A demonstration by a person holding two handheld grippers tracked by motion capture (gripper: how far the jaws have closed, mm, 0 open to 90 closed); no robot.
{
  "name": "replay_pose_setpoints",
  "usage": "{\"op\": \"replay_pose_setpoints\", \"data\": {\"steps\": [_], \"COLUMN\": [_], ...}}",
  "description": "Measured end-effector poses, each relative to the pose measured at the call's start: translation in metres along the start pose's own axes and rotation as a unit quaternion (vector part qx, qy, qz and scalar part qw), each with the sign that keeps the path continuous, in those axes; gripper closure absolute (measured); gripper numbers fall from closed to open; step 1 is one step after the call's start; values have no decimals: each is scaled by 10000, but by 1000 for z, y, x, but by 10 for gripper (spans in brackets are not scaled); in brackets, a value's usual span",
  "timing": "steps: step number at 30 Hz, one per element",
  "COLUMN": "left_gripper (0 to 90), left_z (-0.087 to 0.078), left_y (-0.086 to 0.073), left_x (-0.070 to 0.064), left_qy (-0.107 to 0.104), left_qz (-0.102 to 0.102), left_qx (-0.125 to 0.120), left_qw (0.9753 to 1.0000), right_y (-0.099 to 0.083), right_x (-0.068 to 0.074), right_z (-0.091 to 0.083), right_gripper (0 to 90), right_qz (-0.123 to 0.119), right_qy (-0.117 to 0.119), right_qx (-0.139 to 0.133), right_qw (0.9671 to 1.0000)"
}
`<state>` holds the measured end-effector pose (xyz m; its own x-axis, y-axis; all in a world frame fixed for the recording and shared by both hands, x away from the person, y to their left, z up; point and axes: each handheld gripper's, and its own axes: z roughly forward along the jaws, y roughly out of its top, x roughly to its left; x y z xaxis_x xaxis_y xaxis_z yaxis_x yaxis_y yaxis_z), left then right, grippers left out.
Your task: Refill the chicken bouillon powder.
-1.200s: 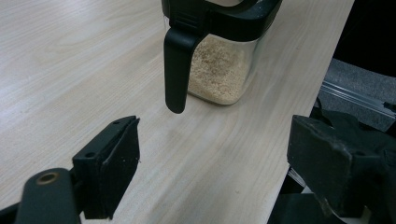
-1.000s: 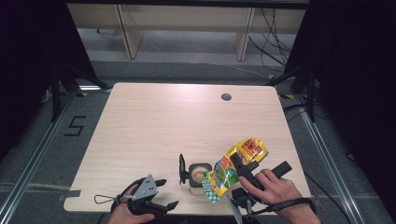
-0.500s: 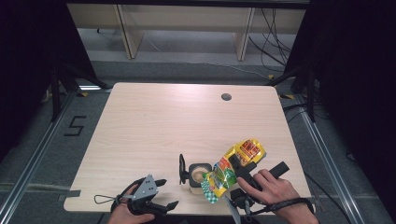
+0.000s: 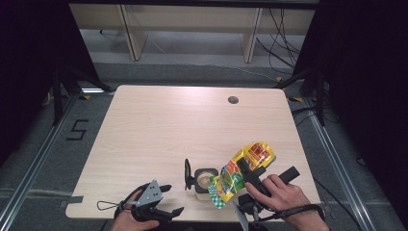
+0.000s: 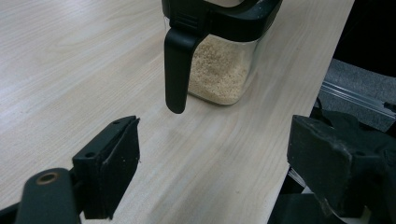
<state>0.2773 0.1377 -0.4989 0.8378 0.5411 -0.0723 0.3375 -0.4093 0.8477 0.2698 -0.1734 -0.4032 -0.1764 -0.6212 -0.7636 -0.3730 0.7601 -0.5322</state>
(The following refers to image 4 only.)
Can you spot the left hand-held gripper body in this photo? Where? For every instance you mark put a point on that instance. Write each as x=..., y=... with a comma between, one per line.
x=149, y=195

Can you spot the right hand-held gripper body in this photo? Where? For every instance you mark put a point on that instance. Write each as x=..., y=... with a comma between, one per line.
x=248, y=207

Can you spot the yellow seasoning bag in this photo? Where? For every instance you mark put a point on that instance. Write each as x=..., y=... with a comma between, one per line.
x=256, y=154

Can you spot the glass jar with black lid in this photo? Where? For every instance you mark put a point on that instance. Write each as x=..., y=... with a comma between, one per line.
x=198, y=187

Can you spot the person's right hand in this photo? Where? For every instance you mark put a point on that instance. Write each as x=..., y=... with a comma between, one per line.
x=279, y=195

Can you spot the person's left hand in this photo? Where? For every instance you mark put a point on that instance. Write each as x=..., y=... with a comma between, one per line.
x=126, y=223

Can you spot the beige seasoning granules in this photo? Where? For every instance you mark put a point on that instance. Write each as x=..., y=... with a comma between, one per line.
x=203, y=181

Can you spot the grey tape strip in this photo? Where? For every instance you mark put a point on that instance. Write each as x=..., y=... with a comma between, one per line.
x=75, y=200

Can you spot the yellow black tape piece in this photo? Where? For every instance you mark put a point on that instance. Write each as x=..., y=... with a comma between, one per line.
x=85, y=97
x=296, y=99
x=279, y=78

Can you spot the black metal stand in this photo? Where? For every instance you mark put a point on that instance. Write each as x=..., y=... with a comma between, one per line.
x=320, y=96
x=57, y=96

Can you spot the black curtain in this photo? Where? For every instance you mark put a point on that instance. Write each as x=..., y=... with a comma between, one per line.
x=25, y=48
x=369, y=64

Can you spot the beige wooden desk unit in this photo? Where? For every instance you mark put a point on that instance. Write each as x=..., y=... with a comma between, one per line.
x=192, y=19

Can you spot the short aluminium floor rail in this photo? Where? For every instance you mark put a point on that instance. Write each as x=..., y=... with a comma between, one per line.
x=93, y=90

